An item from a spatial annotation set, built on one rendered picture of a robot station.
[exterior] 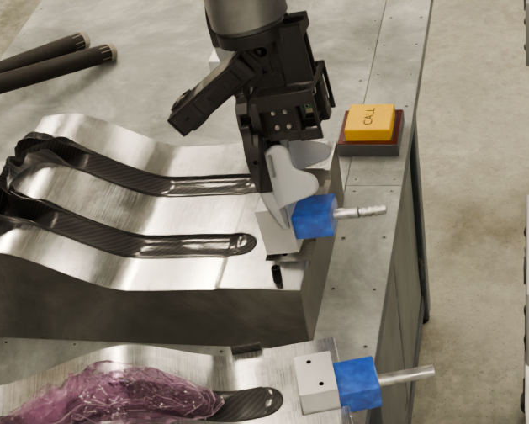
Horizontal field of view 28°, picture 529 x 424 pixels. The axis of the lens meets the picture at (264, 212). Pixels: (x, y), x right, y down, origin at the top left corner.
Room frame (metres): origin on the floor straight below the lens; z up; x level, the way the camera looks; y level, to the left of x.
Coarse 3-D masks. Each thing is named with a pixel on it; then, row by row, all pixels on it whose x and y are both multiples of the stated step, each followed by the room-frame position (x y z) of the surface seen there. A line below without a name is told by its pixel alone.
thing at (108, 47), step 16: (96, 48) 1.49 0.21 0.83; (112, 48) 1.50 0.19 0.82; (32, 64) 1.43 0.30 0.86; (48, 64) 1.43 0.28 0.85; (64, 64) 1.44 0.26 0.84; (80, 64) 1.45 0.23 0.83; (96, 64) 1.47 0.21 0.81; (0, 80) 1.38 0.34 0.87; (16, 80) 1.39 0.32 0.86; (32, 80) 1.40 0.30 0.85
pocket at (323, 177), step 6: (306, 168) 0.99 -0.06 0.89; (312, 168) 0.99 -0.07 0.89; (318, 168) 0.99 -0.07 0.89; (318, 174) 0.99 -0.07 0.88; (324, 174) 0.99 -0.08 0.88; (318, 180) 0.99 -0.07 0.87; (324, 180) 0.99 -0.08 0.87; (330, 180) 0.98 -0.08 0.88; (324, 186) 0.97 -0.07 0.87; (318, 192) 0.98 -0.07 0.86; (324, 192) 0.96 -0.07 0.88
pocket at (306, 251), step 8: (304, 240) 0.89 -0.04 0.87; (312, 240) 0.88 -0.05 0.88; (304, 248) 0.88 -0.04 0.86; (312, 248) 0.87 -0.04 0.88; (272, 256) 0.87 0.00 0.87; (280, 256) 0.88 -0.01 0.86; (288, 256) 0.88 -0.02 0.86; (296, 256) 0.87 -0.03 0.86; (304, 256) 0.87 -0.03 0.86; (312, 256) 0.86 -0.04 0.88
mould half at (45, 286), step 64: (64, 128) 1.11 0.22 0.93; (64, 192) 0.99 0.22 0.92; (128, 192) 1.01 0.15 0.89; (0, 256) 0.89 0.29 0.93; (64, 256) 0.90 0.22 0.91; (256, 256) 0.86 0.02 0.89; (320, 256) 0.89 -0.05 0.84; (0, 320) 0.90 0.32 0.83; (64, 320) 0.88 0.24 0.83; (128, 320) 0.85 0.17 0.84; (192, 320) 0.83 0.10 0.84; (256, 320) 0.81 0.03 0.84
